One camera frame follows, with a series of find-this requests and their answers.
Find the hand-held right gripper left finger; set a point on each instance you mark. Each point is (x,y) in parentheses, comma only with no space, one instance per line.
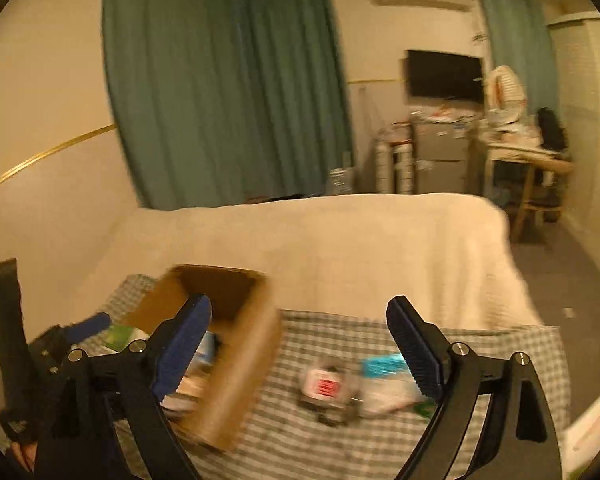
(185,345)

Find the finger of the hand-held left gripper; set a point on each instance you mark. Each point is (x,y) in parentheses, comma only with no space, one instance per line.
(87,326)

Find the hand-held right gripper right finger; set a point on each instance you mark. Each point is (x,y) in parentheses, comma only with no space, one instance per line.
(415,345)

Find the green medicine box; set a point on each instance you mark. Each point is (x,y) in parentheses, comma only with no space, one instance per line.
(120,339)

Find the brown cardboard box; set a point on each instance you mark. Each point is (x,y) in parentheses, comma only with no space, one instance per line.
(240,360)

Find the person's left hand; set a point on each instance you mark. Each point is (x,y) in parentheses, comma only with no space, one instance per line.
(20,455)

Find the teal flat packet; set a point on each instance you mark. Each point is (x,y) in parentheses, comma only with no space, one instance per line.
(385,366)

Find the white flat packet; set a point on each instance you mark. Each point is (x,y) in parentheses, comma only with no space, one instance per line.
(392,396)

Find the red label clear package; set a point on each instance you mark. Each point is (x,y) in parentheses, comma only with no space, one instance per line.
(325,387)

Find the white fluffy blanket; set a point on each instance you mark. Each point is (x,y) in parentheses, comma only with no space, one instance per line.
(330,255)

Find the green checked bed sheet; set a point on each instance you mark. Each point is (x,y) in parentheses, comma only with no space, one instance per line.
(290,445)

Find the white tall canister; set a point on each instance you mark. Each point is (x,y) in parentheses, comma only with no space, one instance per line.
(402,167)
(383,167)

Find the small grey bin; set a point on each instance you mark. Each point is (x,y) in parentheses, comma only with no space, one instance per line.
(341,181)

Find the grey mini fridge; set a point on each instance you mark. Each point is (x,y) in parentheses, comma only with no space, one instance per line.
(440,160)

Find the white printed booklet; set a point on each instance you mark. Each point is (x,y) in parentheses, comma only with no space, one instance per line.
(597,425)

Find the white dressing table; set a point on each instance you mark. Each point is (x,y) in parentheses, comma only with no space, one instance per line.
(510,147)

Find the wooden chair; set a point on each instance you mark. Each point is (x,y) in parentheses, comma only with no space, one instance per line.
(545,167)

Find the black bag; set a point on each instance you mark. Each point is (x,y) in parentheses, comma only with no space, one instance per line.
(550,127)

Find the wide green curtain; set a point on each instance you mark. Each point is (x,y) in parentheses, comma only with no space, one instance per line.
(205,85)

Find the white oval vanity mirror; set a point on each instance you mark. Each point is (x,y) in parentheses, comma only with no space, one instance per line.
(505,92)

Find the white louvered wardrobe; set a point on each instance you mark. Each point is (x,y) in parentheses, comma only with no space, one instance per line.
(590,135)

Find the narrow green curtain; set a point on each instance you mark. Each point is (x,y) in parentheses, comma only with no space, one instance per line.
(515,35)

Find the black wall television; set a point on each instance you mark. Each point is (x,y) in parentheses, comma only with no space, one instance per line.
(442,75)

